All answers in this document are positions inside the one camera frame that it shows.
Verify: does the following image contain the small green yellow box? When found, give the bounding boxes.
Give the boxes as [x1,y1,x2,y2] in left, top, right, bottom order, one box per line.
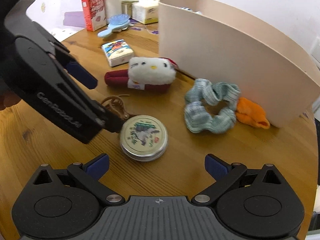
[121,0,138,18]

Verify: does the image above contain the round metal tin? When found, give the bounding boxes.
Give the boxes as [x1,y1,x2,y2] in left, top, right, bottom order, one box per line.
[120,115,168,162]

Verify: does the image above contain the cartoon pocket tissue pack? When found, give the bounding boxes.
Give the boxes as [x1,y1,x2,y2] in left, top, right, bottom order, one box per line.
[101,39,134,67]

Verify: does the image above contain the person's hand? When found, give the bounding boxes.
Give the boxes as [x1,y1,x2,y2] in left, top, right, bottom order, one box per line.
[0,90,21,111]

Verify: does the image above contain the orange sock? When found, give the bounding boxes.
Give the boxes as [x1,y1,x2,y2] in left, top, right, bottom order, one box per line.
[235,97,270,129]

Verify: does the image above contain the red milk carton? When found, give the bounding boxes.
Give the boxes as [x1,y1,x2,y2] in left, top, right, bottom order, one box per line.
[81,0,106,31]

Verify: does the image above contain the light blue hairbrush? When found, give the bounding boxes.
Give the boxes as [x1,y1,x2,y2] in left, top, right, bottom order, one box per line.
[98,14,130,38]

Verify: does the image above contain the green plaid scrunchie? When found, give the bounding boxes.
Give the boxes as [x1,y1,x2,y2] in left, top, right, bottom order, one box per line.
[184,79,241,134]

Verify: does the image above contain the hello kitty plush clip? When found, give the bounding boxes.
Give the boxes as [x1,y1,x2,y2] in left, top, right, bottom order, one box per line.
[104,57,178,93]

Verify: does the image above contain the brown small scissors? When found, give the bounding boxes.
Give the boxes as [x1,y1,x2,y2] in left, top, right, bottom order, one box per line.
[101,94,136,121]

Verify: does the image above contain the beige plastic storage basket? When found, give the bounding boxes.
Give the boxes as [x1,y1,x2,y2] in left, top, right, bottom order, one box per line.
[158,0,319,127]

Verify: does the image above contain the white laptop box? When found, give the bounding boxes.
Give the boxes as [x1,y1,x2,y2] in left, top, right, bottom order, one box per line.
[27,0,85,41]

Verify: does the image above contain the wrapped tissue pack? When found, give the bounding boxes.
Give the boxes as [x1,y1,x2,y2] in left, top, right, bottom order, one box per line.
[131,0,160,25]

